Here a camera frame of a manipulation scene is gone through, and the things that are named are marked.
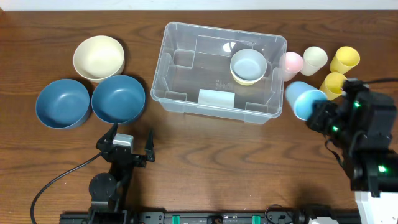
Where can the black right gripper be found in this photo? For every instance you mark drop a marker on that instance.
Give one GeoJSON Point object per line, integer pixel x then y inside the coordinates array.
{"type": "Point", "coordinates": [319, 116]}

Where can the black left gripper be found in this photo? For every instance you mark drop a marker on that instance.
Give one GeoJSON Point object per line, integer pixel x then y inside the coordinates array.
{"type": "Point", "coordinates": [125, 156]}

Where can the light blue cup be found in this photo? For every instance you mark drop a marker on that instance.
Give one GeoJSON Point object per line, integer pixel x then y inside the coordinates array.
{"type": "Point", "coordinates": [301, 97]}

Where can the yellow small bowl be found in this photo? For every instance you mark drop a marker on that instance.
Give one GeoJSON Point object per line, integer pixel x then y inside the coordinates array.
{"type": "Point", "coordinates": [245, 82]}

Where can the white small bowl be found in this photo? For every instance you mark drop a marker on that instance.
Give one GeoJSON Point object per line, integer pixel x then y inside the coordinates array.
{"type": "Point", "coordinates": [233, 74]}

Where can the grey-blue small bowl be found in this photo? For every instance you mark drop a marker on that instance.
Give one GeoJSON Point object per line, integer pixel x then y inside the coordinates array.
{"type": "Point", "coordinates": [248, 65]}

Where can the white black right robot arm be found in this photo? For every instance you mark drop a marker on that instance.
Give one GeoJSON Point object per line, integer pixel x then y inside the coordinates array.
{"type": "Point", "coordinates": [371, 167]}

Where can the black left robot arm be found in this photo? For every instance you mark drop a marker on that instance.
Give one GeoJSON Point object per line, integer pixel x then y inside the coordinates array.
{"type": "Point", "coordinates": [109, 190]}

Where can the yellow cup near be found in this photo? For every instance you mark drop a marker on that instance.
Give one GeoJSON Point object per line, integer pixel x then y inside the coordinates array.
{"type": "Point", "coordinates": [332, 85]}

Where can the yellow cup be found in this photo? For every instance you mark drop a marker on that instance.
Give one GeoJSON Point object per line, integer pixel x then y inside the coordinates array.
{"type": "Point", "coordinates": [332, 85]}
{"type": "Point", "coordinates": [344, 60]}

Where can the dark blue bowl right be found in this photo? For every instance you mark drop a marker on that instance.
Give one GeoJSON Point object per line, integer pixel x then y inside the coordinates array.
{"type": "Point", "coordinates": [119, 99]}

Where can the dark blue bowl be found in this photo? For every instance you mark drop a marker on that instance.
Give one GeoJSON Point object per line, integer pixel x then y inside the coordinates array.
{"type": "Point", "coordinates": [63, 104]}
{"type": "Point", "coordinates": [119, 99]}

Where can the cream cup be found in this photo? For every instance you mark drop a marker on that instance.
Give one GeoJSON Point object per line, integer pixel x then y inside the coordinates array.
{"type": "Point", "coordinates": [314, 58]}

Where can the pink cup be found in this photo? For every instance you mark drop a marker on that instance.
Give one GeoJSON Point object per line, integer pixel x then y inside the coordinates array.
{"type": "Point", "coordinates": [291, 63]}

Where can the yellow cup far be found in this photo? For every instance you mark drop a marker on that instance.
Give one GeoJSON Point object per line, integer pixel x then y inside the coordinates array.
{"type": "Point", "coordinates": [344, 60]}

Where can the dark blue bowl left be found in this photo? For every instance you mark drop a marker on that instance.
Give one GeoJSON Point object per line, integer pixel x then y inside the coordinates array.
{"type": "Point", "coordinates": [63, 104]}

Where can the cream large bowl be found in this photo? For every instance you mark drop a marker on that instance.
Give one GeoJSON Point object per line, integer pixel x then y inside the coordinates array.
{"type": "Point", "coordinates": [98, 58]}

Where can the clear plastic storage bin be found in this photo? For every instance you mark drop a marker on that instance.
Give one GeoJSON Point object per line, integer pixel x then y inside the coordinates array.
{"type": "Point", "coordinates": [194, 74]}

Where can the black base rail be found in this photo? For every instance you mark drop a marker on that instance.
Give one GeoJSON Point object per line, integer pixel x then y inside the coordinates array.
{"type": "Point", "coordinates": [273, 214]}

